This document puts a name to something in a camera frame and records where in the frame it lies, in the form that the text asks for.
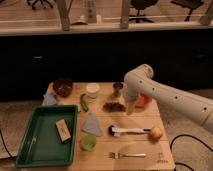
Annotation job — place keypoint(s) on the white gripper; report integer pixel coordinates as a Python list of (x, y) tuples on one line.
[(130, 96)]

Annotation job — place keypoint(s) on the dark purple grape bunch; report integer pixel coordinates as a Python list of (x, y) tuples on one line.
[(114, 107)]

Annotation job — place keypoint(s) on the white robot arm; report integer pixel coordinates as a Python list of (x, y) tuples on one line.
[(139, 81)]

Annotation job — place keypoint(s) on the small metal cup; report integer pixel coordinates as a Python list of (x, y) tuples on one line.
[(117, 86)]

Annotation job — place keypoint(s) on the white plastic cup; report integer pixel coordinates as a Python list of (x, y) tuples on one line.
[(92, 90)]

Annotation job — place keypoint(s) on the green plastic cup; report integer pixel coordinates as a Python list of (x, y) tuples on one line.
[(88, 142)]

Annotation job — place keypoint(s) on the orange bowl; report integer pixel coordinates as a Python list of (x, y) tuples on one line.
[(142, 101)]

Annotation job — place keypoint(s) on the grey triangular cloth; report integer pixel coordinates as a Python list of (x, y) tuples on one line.
[(91, 125)]

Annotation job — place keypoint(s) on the green cucumber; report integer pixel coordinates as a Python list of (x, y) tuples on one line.
[(83, 103)]

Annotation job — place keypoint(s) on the silver metal fork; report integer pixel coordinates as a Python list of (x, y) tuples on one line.
[(120, 155)]

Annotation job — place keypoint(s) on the dark red bowl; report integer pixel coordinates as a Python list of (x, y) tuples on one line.
[(63, 87)]

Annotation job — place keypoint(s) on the wooden block in tray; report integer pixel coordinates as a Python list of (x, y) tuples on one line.
[(63, 130)]

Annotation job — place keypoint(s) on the light blue folded cloth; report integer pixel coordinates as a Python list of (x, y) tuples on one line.
[(49, 99)]

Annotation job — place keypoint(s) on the green plastic tray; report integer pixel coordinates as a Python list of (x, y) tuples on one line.
[(41, 145)]

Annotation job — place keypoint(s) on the black office chair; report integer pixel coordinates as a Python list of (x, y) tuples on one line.
[(43, 3), (141, 5)]

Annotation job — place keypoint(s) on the black office chair left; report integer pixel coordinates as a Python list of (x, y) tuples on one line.
[(43, 3)]

